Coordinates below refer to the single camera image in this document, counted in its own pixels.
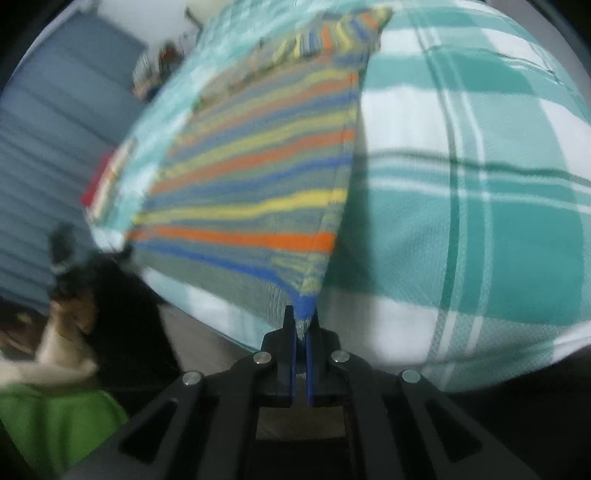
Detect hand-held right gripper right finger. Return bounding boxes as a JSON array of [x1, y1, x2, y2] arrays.
[[305, 310, 541, 480]]

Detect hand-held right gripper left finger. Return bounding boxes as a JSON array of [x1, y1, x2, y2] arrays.
[[115, 305, 297, 480]]

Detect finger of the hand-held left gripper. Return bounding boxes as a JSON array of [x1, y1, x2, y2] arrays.
[[48, 223, 83, 289]]

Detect striped knit sweater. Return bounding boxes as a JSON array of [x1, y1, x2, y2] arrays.
[[126, 6, 394, 339]]

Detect person's left forearm white sleeve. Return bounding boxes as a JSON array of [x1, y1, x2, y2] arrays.
[[0, 320, 100, 386]]

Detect pile of clothes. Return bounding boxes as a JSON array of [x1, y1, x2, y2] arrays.
[[131, 39, 186, 101]]

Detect person's left hand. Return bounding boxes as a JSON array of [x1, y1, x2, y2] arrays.
[[48, 293, 100, 335]]

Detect red folded cloth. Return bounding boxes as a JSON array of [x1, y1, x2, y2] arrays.
[[80, 151, 117, 209]]

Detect cream patterned folded cloth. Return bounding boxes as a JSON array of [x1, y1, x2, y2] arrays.
[[89, 137, 140, 228]]

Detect person's green clothing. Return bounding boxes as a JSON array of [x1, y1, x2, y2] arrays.
[[0, 382, 131, 480]]

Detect bed with green plaid sheet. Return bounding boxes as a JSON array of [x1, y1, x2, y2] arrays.
[[87, 0, 591, 394]]

